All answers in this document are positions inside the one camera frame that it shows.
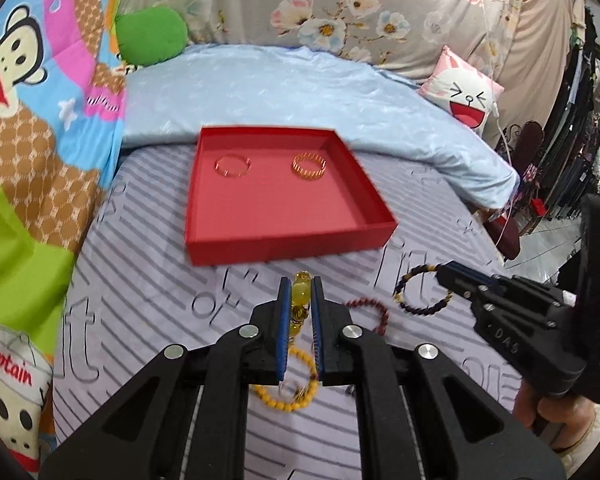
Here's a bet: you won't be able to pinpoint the pink rabbit face pillow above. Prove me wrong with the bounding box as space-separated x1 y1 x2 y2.
419 45 506 137

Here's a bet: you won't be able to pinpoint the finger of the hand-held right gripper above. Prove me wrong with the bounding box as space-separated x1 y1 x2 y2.
436 268 562 332
450 261 574 312

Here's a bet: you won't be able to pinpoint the small yellow bead bracelet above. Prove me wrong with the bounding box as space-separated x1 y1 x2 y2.
252 345 323 413

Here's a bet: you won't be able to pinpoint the lilac striped bed sheet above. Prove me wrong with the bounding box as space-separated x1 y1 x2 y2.
52 145 581 480

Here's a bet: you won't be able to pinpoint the red cardboard box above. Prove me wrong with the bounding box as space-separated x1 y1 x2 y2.
184 126 399 267

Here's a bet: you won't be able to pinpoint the light blue quilt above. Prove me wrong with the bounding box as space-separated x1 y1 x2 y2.
121 43 521 211

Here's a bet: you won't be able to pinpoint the dark red bead bracelet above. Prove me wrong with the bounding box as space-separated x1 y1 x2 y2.
344 297 391 336

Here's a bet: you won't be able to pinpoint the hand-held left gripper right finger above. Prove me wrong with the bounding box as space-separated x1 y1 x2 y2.
310 276 567 480

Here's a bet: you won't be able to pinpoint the wide gold chain bangle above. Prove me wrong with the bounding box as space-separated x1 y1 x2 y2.
292 152 327 180

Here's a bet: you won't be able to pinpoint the large yellow bead bracelet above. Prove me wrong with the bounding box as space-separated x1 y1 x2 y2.
291 271 314 351

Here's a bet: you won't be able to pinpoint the black bead bracelet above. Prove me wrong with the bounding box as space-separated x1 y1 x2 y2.
392 263 456 317

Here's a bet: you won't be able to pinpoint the dark red chair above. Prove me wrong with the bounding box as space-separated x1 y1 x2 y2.
485 120 546 256

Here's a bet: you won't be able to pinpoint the thin gold bangle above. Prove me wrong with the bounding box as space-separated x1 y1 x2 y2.
215 155 251 179

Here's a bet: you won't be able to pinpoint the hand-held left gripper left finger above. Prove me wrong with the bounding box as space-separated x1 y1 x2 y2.
39 276 301 480

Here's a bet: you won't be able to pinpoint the beige hanging cloth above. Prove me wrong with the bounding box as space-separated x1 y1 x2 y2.
485 0 581 146

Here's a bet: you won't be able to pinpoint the grey floral sheet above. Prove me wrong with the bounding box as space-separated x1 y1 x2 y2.
115 0 531 83

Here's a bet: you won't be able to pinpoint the person's right forearm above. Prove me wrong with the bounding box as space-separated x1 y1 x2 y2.
555 404 600 477

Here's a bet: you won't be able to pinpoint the green pillow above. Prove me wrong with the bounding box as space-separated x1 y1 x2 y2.
114 5 188 67

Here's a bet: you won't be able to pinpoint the person's right hand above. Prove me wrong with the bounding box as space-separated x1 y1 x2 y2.
511 384 600 452

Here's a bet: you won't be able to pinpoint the hanging clothes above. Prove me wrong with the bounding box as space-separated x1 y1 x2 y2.
545 0 600 221

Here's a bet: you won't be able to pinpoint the cartoon monkey printed blanket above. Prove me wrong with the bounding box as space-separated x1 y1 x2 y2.
0 0 131 476

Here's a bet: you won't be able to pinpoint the white cable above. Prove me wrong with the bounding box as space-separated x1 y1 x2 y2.
482 10 515 256

